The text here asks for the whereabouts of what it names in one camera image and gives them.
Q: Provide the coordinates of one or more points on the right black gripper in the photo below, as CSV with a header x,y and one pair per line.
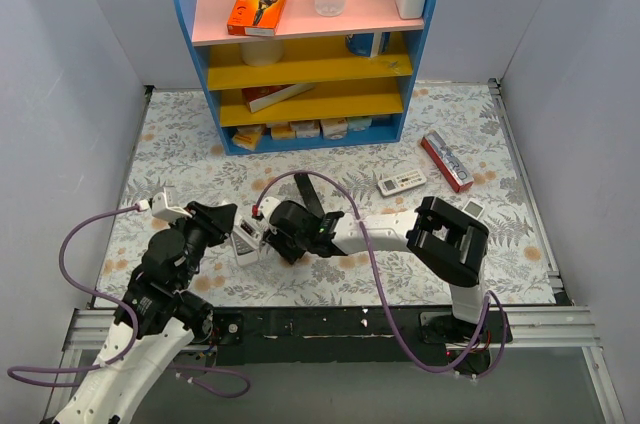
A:
x,y
273,236

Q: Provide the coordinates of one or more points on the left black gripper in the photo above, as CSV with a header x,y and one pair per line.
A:
x,y
211,219

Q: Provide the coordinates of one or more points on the small white remote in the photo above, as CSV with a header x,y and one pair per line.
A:
x,y
246,230

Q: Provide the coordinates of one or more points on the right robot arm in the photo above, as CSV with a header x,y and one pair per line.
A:
x,y
451,243

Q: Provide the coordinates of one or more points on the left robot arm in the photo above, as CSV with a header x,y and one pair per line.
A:
x,y
157,316

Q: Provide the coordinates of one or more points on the black slim remote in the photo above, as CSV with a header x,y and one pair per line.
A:
x,y
309,195

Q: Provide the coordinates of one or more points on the grey white remote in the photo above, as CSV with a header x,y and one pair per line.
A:
x,y
245,254

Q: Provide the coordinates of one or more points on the white air conditioner remote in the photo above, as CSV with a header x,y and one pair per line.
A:
x,y
400,183

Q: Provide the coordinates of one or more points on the yellow soap box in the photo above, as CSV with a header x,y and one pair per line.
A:
x,y
248,141

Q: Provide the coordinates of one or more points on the white orange small box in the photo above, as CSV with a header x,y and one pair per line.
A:
x,y
306,129

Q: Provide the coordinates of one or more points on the pale green small box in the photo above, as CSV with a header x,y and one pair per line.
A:
x,y
357,124

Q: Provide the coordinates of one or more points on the red white book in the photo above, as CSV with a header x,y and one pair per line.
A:
x,y
259,98

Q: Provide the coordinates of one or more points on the blue wooden shelf unit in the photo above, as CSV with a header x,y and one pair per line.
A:
x,y
346,85

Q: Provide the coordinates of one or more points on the red toothpaste box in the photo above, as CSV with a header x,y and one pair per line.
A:
x,y
458,177

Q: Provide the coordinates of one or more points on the floral table mat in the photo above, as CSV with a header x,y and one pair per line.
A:
x,y
179,146

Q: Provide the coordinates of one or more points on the blue white tin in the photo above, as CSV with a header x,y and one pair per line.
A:
x,y
368,44

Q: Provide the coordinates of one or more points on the orange razor box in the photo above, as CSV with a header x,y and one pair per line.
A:
x,y
255,18

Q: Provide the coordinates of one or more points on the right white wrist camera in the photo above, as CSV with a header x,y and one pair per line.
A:
x,y
262,212

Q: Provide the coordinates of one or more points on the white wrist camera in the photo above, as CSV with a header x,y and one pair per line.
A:
x,y
262,212
164,206

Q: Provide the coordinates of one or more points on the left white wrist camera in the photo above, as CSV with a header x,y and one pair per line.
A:
x,y
164,206

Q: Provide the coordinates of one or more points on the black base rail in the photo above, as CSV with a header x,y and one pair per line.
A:
x,y
316,334

